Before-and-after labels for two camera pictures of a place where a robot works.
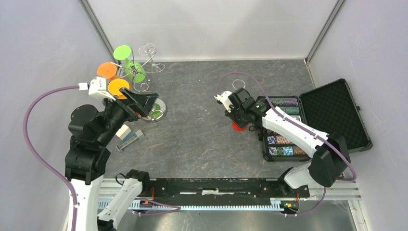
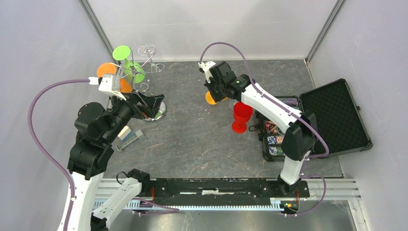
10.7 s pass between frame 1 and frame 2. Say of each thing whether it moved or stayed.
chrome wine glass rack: stayed
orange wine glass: stayed
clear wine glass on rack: stayed
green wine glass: stayed
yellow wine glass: moved
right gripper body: moved
